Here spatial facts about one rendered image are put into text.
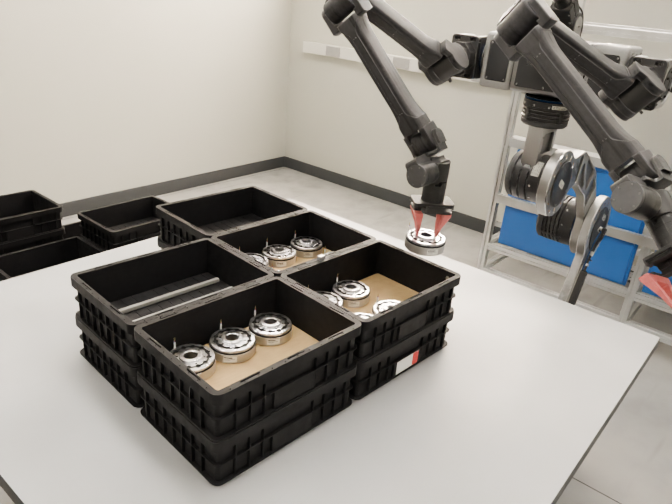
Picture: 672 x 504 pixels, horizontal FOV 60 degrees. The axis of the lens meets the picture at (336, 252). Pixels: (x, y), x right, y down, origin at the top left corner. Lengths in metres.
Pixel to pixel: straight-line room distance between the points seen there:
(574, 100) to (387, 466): 0.82
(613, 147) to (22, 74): 3.60
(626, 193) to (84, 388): 1.22
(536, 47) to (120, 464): 1.16
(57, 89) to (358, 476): 3.50
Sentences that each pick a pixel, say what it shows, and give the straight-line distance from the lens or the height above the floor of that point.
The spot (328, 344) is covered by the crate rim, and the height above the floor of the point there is 0.92.
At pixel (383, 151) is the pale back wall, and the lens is 4.93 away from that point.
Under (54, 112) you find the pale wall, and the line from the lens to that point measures 4.31.
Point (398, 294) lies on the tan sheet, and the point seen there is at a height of 0.83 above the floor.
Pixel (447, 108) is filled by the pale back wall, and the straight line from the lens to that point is 4.57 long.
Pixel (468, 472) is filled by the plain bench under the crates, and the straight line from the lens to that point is 1.35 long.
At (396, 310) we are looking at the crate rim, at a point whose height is 0.92.
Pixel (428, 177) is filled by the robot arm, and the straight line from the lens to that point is 1.39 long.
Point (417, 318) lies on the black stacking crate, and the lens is 1.50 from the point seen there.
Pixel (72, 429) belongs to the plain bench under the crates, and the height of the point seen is 0.70.
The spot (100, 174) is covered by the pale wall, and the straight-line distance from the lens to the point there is 4.55.
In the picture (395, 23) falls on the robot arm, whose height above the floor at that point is 1.53.
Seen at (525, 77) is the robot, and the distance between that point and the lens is 1.79.
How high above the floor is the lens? 1.60
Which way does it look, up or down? 24 degrees down
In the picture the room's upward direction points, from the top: 5 degrees clockwise
